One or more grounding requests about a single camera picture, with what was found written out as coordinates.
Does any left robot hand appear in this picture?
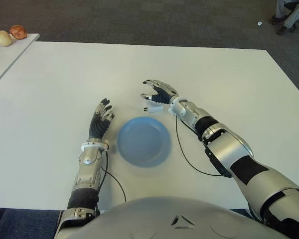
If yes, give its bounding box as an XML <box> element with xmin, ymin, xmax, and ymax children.
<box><xmin>88</xmin><ymin>98</ymin><xmax>116</xmax><ymax>142</ymax></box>

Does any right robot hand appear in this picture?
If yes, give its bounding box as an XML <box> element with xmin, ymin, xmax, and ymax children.
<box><xmin>140</xmin><ymin>79</ymin><xmax>179</xmax><ymax>105</ymax></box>

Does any white charger block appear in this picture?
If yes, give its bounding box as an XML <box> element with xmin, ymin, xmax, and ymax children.
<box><xmin>143</xmin><ymin>105</ymin><xmax>164</xmax><ymax>114</ymax></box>

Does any blue plastic plate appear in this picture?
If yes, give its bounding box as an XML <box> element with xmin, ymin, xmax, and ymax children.
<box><xmin>117</xmin><ymin>116</ymin><xmax>172</xmax><ymax>168</ymax></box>

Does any silver robot torso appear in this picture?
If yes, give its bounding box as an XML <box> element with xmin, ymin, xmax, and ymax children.
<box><xmin>56</xmin><ymin>196</ymin><xmax>287</xmax><ymax>239</ymax></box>

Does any white side table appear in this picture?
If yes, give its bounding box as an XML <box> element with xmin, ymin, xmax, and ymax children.
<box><xmin>0</xmin><ymin>33</ymin><xmax>40</xmax><ymax>90</ymax></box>

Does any reddish brown bread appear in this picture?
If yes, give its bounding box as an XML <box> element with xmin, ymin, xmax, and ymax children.
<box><xmin>9</xmin><ymin>24</ymin><xmax>28</xmax><ymax>39</ymax></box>

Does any seated person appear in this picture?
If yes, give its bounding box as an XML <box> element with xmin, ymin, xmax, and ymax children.
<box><xmin>269</xmin><ymin>0</ymin><xmax>299</xmax><ymax>35</ymax></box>

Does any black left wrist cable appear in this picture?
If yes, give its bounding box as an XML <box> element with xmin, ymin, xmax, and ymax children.
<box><xmin>99</xmin><ymin>146</ymin><xmax>127</xmax><ymax>202</ymax></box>

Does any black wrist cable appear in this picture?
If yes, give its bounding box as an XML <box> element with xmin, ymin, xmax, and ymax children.
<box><xmin>99</xmin><ymin>146</ymin><xmax>127</xmax><ymax>202</ymax></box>
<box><xmin>174</xmin><ymin>114</ymin><xmax>230</xmax><ymax>178</ymax></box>

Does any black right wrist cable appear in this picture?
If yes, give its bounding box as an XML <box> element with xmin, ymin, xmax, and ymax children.
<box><xmin>174</xmin><ymin>114</ymin><xmax>230</xmax><ymax>178</ymax></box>

